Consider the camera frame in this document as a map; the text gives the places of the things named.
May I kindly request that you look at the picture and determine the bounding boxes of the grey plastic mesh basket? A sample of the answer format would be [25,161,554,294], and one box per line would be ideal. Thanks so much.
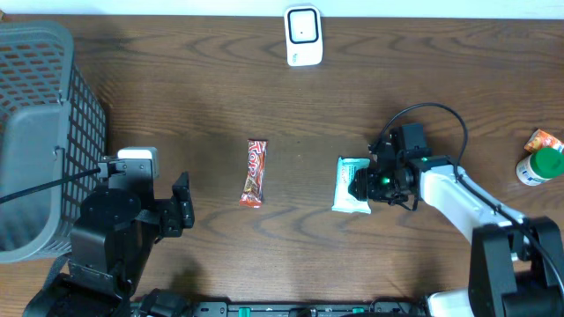
[1,21,108,263]

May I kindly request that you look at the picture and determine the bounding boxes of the white barcode scanner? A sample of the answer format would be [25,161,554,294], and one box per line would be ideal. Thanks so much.
[284,5,323,67]

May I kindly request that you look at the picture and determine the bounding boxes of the red Top candy bar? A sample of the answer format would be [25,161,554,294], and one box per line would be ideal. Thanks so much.
[240,139,268,208]

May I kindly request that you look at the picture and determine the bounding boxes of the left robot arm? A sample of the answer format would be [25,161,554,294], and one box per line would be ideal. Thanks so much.
[24,158,195,316]

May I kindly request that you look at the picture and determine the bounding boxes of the black left camera cable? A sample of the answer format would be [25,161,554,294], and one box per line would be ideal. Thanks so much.
[0,166,102,206]

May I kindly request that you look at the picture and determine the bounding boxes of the black camera cable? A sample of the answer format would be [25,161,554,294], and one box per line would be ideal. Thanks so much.
[0,166,102,206]
[372,102,564,291]

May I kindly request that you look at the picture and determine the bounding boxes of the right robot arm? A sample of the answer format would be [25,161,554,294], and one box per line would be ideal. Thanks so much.
[347,124,563,316]

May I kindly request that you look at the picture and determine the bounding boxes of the orange tissue pack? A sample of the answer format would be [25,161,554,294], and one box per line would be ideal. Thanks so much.
[524,129,563,153]

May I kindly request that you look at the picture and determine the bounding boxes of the teal wet wipes pack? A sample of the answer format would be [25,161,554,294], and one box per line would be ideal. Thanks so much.
[331,157,371,214]

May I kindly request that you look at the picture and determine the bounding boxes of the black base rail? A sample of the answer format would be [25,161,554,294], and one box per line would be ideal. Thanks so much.
[131,289,429,317]

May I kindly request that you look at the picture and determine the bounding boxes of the green lid plastic jar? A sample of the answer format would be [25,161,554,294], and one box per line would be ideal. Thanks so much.
[516,148,563,187]

